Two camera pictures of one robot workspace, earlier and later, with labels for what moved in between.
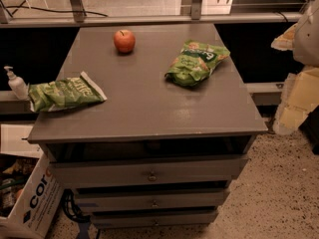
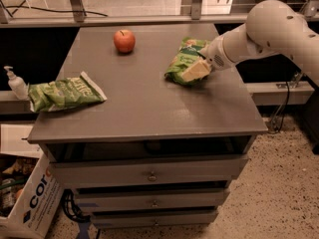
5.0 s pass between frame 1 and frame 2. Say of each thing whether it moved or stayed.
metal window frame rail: stayed
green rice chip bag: stayed
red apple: stayed
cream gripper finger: moved
